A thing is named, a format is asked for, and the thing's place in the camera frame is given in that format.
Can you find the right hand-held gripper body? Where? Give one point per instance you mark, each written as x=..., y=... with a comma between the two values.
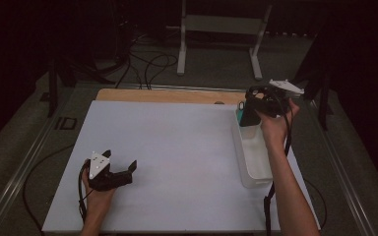
x=275, y=106

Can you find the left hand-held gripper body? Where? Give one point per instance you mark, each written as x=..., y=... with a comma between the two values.
x=98, y=165

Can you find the iridescent teal phone case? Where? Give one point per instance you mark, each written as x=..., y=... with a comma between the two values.
x=240, y=113

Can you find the white plastic container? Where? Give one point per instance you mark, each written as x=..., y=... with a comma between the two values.
x=256, y=157

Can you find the person's right hand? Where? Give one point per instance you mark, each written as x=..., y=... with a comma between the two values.
x=275, y=131

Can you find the person's left hand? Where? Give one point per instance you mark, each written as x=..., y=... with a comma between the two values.
x=98, y=200

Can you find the small dark round object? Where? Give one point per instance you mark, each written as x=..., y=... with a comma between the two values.
x=219, y=102

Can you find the black stand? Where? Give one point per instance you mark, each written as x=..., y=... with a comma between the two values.
x=323, y=98
x=53, y=88

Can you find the grey metal stand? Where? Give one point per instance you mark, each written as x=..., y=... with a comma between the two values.
x=221, y=24

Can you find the metal floor rail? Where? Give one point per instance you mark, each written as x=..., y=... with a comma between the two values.
x=19, y=177
x=183, y=87
x=344, y=177

